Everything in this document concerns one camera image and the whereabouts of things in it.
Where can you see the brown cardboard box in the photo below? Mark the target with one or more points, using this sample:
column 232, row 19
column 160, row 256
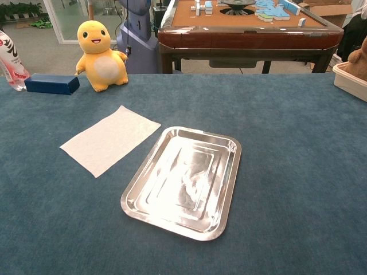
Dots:
column 329, row 11

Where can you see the green cloth heap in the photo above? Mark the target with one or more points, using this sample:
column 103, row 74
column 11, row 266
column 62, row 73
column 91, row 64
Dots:
column 41, row 23

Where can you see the blue felt table cover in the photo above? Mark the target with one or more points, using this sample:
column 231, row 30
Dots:
column 286, row 172

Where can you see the black mahjong table hub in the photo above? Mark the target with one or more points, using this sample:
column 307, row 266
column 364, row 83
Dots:
column 238, row 3

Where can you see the silver metal tray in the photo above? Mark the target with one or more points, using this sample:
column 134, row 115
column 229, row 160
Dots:
column 183, row 183

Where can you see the single blue white mahjong tile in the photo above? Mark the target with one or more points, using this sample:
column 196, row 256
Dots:
column 302, row 21

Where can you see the small mahjong tile cluster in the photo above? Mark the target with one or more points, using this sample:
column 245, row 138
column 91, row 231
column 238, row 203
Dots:
column 202, row 7

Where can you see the person in dark clothes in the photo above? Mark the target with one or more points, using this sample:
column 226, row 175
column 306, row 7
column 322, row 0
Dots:
column 354, row 37

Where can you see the brown wooden mahjong table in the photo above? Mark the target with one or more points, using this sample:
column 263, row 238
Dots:
column 243, row 37

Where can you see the green potted plants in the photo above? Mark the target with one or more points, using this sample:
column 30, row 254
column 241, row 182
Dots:
column 20, row 10

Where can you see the heap of blue mahjong tiles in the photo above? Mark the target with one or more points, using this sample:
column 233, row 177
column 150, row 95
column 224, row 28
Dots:
column 272, row 11

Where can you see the cream plastic basket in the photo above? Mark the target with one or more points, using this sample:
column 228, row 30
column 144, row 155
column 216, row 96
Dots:
column 347, row 83

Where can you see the yellow plush dinosaur toy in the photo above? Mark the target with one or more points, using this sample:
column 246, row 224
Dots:
column 100, row 51

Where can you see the white paper sheet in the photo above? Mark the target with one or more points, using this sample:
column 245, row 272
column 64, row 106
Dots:
column 109, row 140

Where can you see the dark blue box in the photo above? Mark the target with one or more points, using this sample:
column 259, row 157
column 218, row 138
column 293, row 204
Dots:
column 48, row 83

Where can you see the brown capybara plush toy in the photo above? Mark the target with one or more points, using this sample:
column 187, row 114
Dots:
column 359, row 60

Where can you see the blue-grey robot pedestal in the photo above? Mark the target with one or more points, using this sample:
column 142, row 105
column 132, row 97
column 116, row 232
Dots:
column 137, row 43

